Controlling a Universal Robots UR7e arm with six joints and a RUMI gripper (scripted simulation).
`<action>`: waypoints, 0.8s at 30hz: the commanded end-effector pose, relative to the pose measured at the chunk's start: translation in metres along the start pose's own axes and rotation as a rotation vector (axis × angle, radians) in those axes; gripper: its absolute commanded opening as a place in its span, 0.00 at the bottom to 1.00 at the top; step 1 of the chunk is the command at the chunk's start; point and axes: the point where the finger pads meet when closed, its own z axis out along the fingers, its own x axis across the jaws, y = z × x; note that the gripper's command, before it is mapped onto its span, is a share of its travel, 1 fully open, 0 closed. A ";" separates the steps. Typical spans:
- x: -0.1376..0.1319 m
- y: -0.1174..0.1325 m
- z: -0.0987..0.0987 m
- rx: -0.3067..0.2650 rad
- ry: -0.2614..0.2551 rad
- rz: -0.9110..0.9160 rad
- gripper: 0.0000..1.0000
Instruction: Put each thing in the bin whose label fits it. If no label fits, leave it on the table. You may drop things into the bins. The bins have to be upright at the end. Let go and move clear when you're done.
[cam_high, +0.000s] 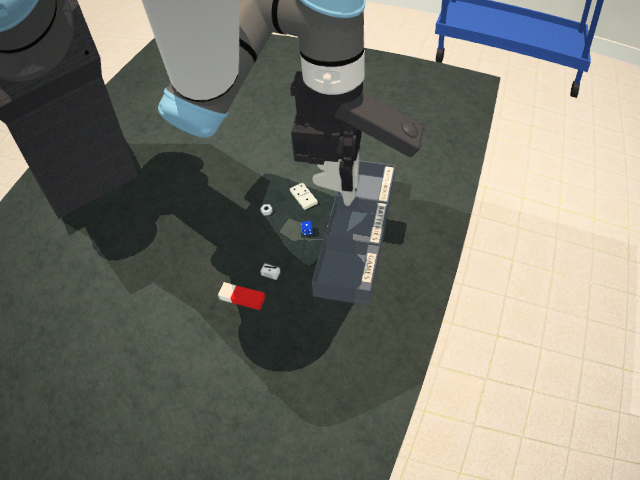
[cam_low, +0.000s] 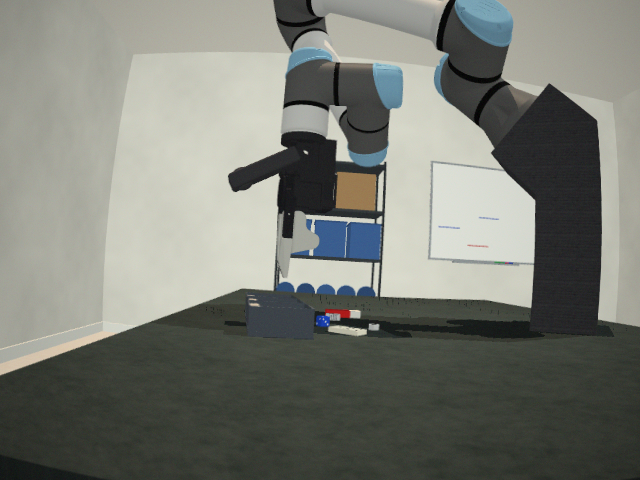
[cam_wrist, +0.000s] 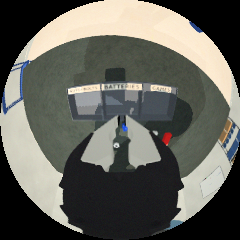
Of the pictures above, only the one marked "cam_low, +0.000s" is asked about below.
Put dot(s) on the grey rack of labelled bins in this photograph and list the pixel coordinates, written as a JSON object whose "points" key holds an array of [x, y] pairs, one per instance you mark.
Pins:
{"points": [[266, 318]]}

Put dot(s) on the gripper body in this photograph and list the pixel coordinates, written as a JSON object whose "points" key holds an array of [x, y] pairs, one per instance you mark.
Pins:
{"points": [[313, 189]]}

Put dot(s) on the white domino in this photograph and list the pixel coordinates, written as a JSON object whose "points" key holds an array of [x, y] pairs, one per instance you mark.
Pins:
{"points": [[347, 330]]}

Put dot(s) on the blue die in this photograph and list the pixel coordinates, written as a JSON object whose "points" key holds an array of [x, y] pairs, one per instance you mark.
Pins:
{"points": [[322, 321]]}

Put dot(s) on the red and white eraser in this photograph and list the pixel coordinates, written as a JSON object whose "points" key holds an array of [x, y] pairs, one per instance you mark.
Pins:
{"points": [[345, 313]]}

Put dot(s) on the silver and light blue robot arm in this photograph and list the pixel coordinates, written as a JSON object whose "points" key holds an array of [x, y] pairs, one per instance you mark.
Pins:
{"points": [[475, 34]]}

